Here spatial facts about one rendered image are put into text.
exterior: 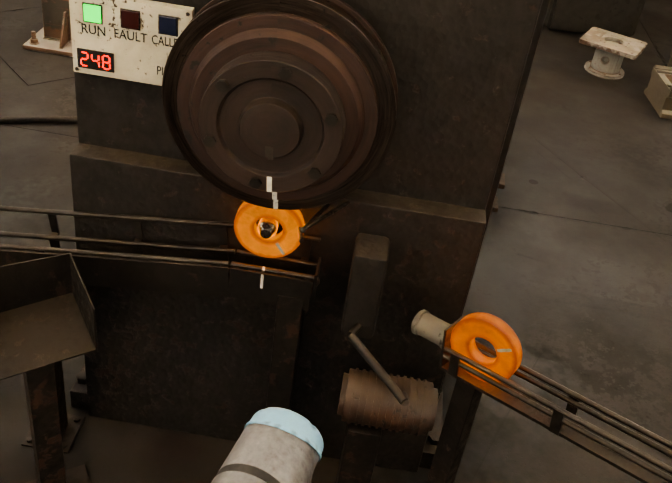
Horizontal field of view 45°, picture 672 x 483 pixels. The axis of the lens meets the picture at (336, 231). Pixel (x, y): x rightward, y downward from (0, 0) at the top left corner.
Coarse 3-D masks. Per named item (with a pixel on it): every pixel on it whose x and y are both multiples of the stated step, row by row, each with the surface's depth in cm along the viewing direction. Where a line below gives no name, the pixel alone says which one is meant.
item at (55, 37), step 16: (48, 0) 423; (64, 0) 422; (48, 16) 428; (64, 16) 424; (32, 32) 425; (48, 32) 434; (64, 32) 427; (32, 48) 426; (48, 48) 426; (64, 48) 428
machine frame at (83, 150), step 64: (192, 0) 166; (384, 0) 162; (448, 0) 160; (512, 0) 159; (448, 64) 168; (512, 64) 166; (128, 128) 185; (448, 128) 176; (512, 128) 183; (128, 192) 188; (192, 192) 186; (384, 192) 187; (448, 192) 185; (192, 256) 196; (320, 256) 192; (448, 256) 188; (128, 320) 211; (192, 320) 208; (256, 320) 206; (320, 320) 203; (384, 320) 201; (448, 320) 199; (128, 384) 224; (192, 384) 221; (256, 384) 218; (320, 384) 216; (384, 448) 227
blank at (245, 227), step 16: (240, 208) 178; (256, 208) 177; (240, 224) 179; (256, 224) 182; (288, 224) 178; (304, 224) 181; (240, 240) 182; (256, 240) 181; (272, 240) 182; (288, 240) 180; (272, 256) 183
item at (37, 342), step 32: (64, 256) 179; (0, 288) 175; (32, 288) 179; (64, 288) 184; (0, 320) 177; (32, 320) 177; (64, 320) 178; (0, 352) 169; (32, 352) 170; (64, 352) 170; (32, 384) 178; (32, 416) 183; (32, 480) 213; (64, 480) 200
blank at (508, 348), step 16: (464, 320) 171; (480, 320) 168; (496, 320) 168; (464, 336) 173; (480, 336) 170; (496, 336) 167; (512, 336) 167; (464, 352) 174; (480, 352) 176; (496, 352) 169; (512, 352) 166; (496, 368) 171; (512, 368) 168
